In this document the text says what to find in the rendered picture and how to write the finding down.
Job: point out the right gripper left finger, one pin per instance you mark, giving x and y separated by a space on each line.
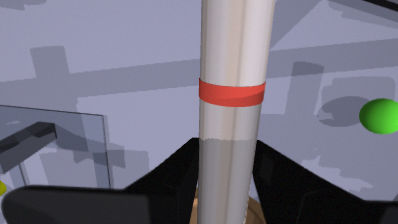
165 195

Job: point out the yellow cylinder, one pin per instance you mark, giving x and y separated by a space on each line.
2 188

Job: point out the tan paper roll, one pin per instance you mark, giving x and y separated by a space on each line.
254 212

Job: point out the green ball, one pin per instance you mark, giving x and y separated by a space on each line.
380 116

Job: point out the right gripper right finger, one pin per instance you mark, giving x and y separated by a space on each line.
291 194

